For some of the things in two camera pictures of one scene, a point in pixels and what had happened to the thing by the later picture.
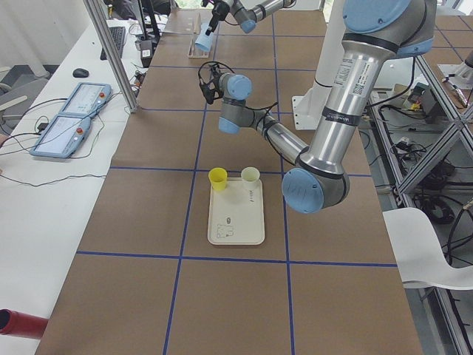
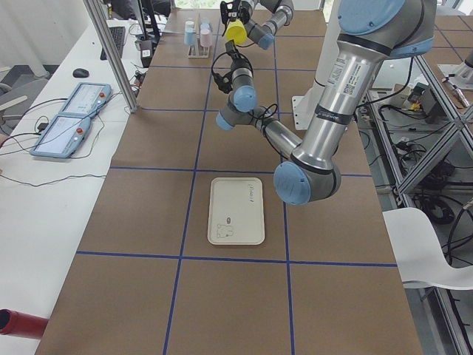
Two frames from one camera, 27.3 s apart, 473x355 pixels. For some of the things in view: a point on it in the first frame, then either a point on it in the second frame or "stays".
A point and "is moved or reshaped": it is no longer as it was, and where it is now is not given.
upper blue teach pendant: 86,98 stays
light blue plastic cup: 204,41 is moved or reshaped
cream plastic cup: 250,176 -> 189,26
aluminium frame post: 94,10 stays
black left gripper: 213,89 -> 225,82
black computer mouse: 80,72 stays
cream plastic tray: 236,214 stays
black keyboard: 118,34 stays
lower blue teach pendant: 61,136 stays
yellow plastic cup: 218,176 -> 236,31
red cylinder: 20,325 stays
